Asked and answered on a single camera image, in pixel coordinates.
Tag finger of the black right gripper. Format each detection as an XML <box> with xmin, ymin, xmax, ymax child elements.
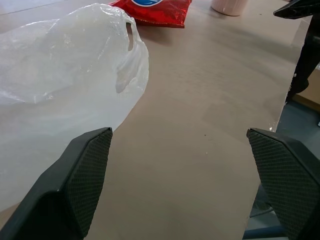
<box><xmin>273</xmin><ymin>0</ymin><xmax>320</xmax><ymax>19</ymax></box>

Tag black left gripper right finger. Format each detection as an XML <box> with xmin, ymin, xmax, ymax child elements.
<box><xmin>246</xmin><ymin>127</ymin><xmax>320</xmax><ymax>240</ymax></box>

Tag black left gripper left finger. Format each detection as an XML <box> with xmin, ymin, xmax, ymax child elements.
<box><xmin>0</xmin><ymin>126</ymin><xmax>114</xmax><ymax>240</ymax></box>

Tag pink ribbed cup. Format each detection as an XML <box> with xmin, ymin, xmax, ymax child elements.
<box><xmin>210</xmin><ymin>0</ymin><xmax>245</xmax><ymax>17</ymax></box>

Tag brown cardboard box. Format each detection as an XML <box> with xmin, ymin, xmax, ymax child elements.
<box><xmin>296</xmin><ymin>79</ymin><xmax>320</xmax><ymax>112</ymax></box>

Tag white translucent plastic bag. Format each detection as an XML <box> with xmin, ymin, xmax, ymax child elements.
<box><xmin>0</xmin><ymin>3</ymin><xmax>150</xmax><ymax>210</ymax></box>

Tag red snack packet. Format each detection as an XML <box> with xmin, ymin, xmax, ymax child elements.
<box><xmin>108</xmin><ymin>0</ymin><xmax>193</xmax><ymax>29</ymax></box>

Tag grey table frame bar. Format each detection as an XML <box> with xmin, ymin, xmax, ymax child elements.
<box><xmin>242</xmin><ymin>219</ymin><xmax>288</xmax><ymax>240</ymax></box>

